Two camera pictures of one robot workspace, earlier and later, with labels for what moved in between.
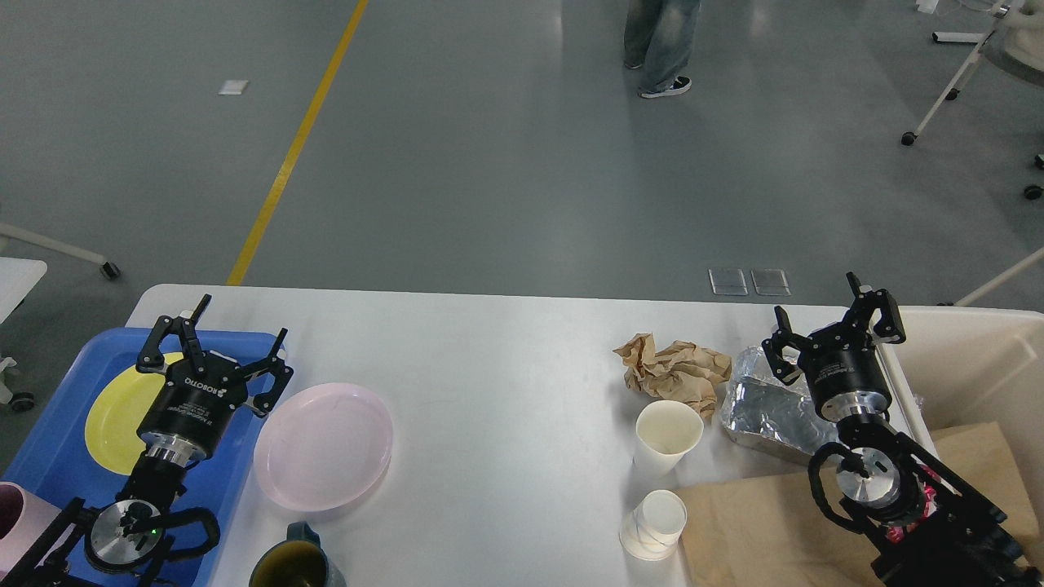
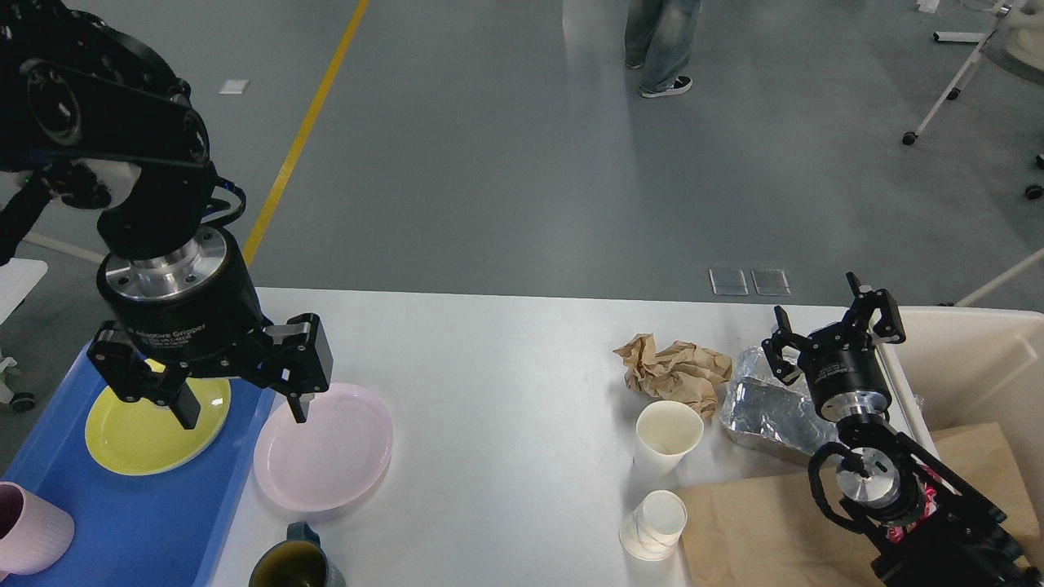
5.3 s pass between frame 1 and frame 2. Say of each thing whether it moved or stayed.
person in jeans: stayed
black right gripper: stayed
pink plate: stayed
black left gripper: moved
